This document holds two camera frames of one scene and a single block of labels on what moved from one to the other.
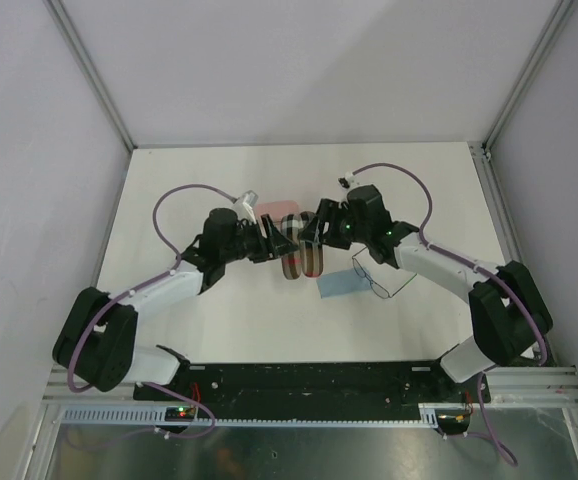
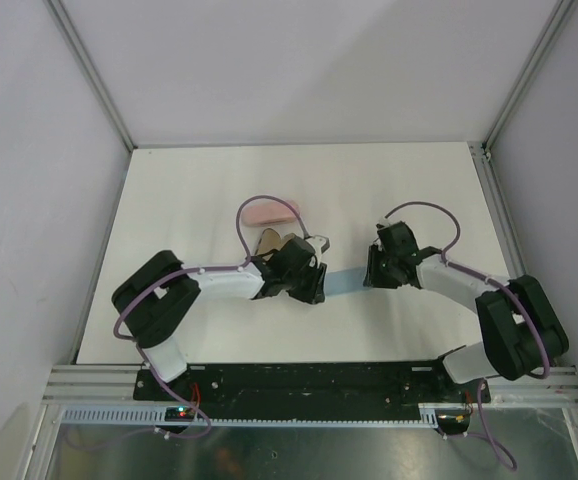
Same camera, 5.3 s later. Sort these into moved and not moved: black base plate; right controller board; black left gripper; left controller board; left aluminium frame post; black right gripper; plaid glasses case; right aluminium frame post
Moved: black left gripper; black right gripper; plaid glasses case
Not moved: right aluminium frame post; left aluminium frame post; black base plate; left controller board; right controller board
